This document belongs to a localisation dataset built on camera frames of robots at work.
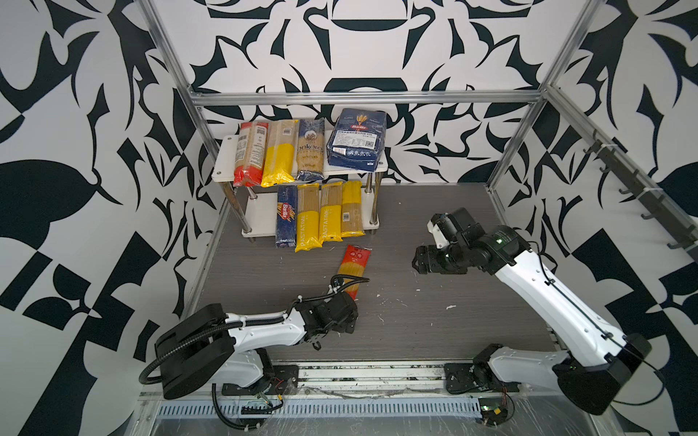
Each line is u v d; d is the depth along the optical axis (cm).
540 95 91
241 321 47
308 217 99
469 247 51
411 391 73
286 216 96
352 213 99
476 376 67
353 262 95
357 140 74
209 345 42
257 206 108
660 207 55
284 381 73
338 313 65
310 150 78
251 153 76
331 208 101
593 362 40
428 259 64
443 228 57
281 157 76
